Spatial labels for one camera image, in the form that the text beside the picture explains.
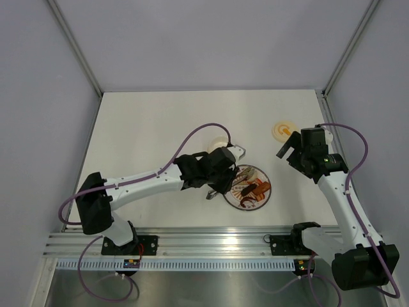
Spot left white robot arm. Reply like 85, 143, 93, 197
75, 145, 245, 255

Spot braised pork belly cube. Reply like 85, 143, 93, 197
256, 193, 265, 201

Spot aluminium frame post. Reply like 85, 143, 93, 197
46, 0, 103, 97
321, 0, 383, 98

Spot brown braised meat strip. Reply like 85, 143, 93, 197
253, 182, 271, 196

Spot purple cable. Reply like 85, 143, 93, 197
255, 123, 400, 307
58, 123, 233, 304

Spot dark sea cucumber piece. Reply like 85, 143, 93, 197
241, 184, 258, 197

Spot patterned round plate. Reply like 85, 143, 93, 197
223, 164, 272, 212

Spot white slotted cable duct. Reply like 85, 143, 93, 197
56, 258, 295, 272

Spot metal food tongs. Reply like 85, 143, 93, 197
206, 167, 253, 200

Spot right aluminium frame post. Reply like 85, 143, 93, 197
321, 0, 383, 98

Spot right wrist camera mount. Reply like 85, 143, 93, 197
316, 125, 334, 146

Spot left aluminium frame post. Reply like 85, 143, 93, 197
46, 0, 103, 97

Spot aluminium mounting rail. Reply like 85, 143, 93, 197
42, 226, 292, 258

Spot white round bun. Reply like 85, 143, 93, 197
242, 168, 258, 181

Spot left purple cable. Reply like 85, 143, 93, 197
58, 123, 233, 304

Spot round beige container lid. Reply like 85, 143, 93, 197
272, 120, 300, 143

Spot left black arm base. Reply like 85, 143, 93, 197
101, 235, 159, 256

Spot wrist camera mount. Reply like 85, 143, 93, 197
316, 125, 334, 146
228, 145, 246, 162

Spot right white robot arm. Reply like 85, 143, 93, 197
277, 125, 399, 291

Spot round beige lunch container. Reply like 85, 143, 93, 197
207, 136, 229, 154

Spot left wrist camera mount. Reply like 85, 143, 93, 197
228, 145, 246, 162

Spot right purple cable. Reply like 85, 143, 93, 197
255, 123, 400, 307

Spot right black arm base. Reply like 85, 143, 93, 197
263, 234, 312, 256

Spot dark red octopus tentacle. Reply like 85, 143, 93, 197
240, 196, 257, 210

